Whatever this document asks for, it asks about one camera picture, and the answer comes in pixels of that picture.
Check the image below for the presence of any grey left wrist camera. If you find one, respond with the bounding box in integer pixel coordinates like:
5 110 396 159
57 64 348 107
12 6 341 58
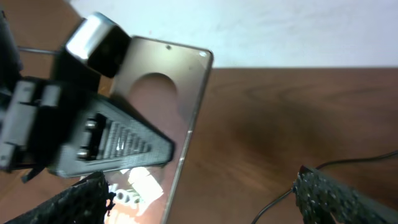
65 12 131 78

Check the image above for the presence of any black charger cable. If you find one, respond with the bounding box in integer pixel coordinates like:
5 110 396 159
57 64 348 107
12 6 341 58
250 149 398 224

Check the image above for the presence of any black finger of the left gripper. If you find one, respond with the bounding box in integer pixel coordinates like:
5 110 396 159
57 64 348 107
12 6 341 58
48 95 175 178

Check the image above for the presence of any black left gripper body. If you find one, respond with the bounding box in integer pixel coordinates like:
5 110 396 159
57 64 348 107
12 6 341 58
1 77 93 183

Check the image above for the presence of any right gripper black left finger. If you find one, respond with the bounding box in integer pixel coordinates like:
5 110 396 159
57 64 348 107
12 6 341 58
6 172 116 224

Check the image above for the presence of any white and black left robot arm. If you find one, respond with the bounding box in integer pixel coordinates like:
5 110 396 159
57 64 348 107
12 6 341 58
1 13 175 182

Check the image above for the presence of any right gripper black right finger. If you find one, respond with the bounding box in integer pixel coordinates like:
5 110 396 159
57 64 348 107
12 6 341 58
292 166 397 224

